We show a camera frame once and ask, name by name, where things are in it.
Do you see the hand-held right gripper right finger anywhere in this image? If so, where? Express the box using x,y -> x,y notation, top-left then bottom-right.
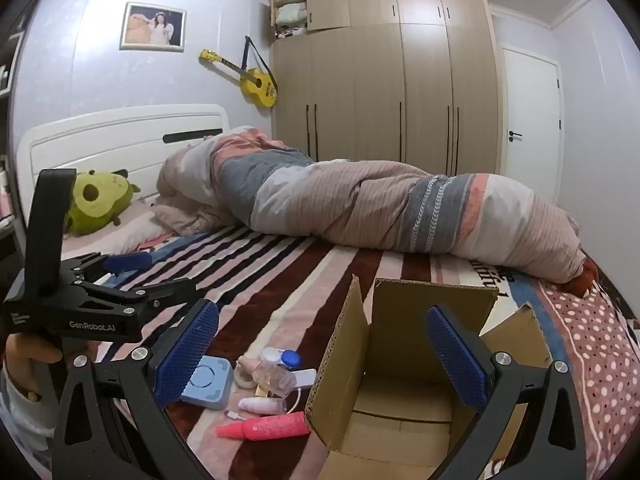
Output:
425,304 -> 588,480

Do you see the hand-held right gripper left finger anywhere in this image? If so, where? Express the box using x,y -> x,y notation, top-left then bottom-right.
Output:
50,299 -> 221,480

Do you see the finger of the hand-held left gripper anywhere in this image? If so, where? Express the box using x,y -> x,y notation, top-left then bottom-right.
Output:
75,277 -> 198,313
60,251 -> 155,281

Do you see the blue square device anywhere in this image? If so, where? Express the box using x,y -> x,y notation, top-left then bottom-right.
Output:
179,355 -> 234,411

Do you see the cardboard box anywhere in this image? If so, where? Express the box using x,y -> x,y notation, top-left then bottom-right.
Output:
305,275 -> 553,480

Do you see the white blue contact lens case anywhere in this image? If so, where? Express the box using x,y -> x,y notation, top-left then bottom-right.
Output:
260,346 -> 302,371

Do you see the pink bottle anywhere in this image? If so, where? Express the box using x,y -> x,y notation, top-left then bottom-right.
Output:
216,411 -> 310,442

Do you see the white charger with cable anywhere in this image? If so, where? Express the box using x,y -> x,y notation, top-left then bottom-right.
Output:
224,369 -> 319,421

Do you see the person's left forearm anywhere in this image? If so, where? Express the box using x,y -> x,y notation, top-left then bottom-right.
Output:
0,365 -> 58,463

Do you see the person's left hand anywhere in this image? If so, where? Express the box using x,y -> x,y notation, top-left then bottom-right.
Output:
2,332 -> 98,397

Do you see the green plush toy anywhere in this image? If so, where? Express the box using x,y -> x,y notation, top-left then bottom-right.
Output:
65,169 -> 142,237

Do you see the small white bottle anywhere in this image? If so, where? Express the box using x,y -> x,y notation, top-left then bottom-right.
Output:
239,396 -> 288,415

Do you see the clear glass perfume bottle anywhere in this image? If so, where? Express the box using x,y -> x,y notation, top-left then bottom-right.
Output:
255,360 -> 297,396

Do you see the striped printed blanket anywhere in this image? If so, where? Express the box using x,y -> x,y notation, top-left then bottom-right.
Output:
60,200 -> 640,480

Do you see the white bed headboard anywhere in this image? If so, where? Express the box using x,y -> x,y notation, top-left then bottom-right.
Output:
17,104 -> 231,233

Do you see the red plush item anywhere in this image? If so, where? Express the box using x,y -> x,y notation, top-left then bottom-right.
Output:
567,257 -> 601,297

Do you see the striped pink grey duvet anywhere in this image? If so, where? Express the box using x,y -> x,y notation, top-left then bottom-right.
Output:
152,126 -> 588,286

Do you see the yellow ukulele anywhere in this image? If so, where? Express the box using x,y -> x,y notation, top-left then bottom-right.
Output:
200,36 -> 279,108

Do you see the white door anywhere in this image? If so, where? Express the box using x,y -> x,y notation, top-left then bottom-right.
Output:
500,45 -> 565,206

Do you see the beige wooden wardrobe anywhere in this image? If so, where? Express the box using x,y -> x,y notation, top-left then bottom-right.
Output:
270,0 -> 502,178

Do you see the folded bedding in wardrobe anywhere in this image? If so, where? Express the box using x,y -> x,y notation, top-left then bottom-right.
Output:
275,2 -> 307,38

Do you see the beige ring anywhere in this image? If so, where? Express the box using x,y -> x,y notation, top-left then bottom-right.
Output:
235,355 -> 263,389

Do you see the framed wall photo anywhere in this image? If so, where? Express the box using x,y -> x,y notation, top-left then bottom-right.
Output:
120,2 -> 187,52

